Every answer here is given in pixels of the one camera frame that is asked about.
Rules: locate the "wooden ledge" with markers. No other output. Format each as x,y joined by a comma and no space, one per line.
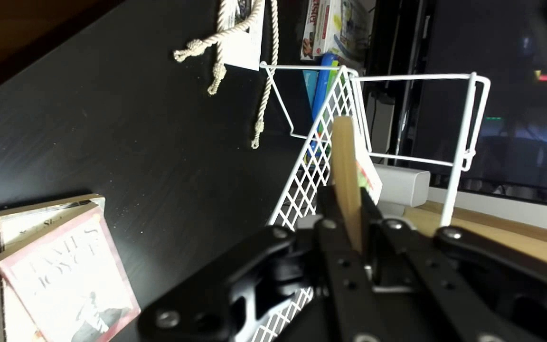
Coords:
508,237

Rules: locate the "printed cardboard box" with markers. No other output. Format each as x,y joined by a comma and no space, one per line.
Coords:
324,25

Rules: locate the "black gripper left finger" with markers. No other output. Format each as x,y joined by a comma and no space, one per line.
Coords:
267,258

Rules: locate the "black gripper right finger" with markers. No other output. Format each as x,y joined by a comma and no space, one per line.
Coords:
476,277

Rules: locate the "white rectangular box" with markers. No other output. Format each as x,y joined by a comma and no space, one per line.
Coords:
408,182

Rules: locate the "small white card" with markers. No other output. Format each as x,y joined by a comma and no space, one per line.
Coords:
246,49

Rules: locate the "blue plastic item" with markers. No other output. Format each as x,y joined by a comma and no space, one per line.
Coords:
318,85

